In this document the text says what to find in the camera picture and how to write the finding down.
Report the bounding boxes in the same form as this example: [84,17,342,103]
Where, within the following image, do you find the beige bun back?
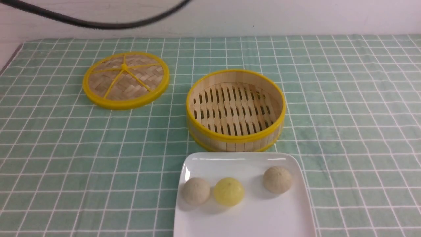
[181,177,211,206]

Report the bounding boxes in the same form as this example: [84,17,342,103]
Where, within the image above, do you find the beige bun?
[263,166,293,195]
[181,177,211,206]

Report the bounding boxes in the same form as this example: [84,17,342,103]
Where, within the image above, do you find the yellow steamed bun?
[212,177,245,207]

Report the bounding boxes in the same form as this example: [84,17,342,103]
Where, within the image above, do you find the white square plate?
[173,152,317,237]

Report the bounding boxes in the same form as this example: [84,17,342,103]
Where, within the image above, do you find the yellow bamboo steamer basket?
[186,69,287,152]

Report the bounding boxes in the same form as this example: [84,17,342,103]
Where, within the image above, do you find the yellow bamboo steamer lid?
[82,52,170,110]

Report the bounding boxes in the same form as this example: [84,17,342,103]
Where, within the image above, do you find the green checkered tablecloth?
[0,35,421,237]

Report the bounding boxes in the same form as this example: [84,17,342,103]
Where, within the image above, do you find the black left camera cable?
[0,0,193,30]

